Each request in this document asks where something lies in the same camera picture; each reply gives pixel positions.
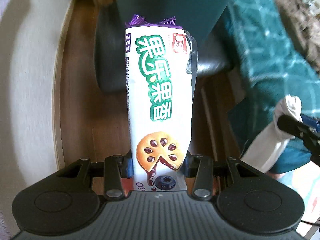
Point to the white biscuit packet purple ends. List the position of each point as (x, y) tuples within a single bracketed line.
[(160, 92)]

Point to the dark green trash bin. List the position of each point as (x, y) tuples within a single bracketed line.
[(162, 2)]

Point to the teal patterned blanket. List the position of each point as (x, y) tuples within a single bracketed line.
[(262, 55)]

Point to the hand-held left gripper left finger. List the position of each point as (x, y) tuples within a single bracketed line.
[(128, 166)]

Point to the brown patterned cloth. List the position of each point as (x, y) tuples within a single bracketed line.
[(295, 17)]

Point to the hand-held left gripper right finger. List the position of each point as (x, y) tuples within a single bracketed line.
[(188, 167)]

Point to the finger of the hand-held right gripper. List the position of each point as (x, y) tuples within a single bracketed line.
[(311, 122), (290, 126)]

